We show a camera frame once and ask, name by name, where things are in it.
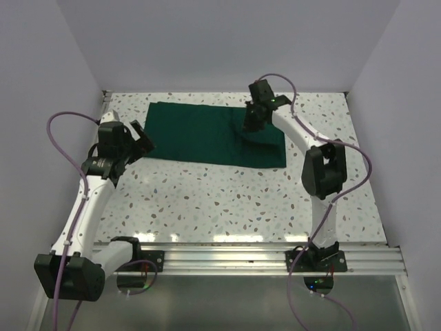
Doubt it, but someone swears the dark green surgical cloth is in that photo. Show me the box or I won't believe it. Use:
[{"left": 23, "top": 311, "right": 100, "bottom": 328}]
[{"left": 144, "top": 102, "right": 287, "bottom": 168}]

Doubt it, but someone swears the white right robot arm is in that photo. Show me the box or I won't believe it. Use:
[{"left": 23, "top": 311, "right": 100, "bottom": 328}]
[{"left": 243, "top": 79, "right": 347, "bottom": 271}]

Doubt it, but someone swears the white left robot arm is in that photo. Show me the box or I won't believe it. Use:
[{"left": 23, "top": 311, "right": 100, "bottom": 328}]
[{"left": 34, "top": 110, "right": 154, "bottom": 301}]

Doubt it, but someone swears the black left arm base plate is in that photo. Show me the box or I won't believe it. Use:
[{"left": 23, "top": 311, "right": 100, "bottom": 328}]
[{"left": 102, "top": 250, "right": 165, "bottom": 275}]

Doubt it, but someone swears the aluminium rail frame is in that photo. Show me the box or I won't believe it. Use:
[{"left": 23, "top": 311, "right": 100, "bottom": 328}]
[{"left": 25, "top": 90, "right": 414, "bottom": 331}]

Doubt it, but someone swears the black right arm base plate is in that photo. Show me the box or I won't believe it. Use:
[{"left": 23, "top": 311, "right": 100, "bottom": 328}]
[{"left": 293, "top": 250, "right": 348, "bottom": 273}]

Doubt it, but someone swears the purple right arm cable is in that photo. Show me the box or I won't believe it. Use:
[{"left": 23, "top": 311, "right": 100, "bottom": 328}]
[{"left": 256, "top": 72, "right": 373, "bottom": 331}]

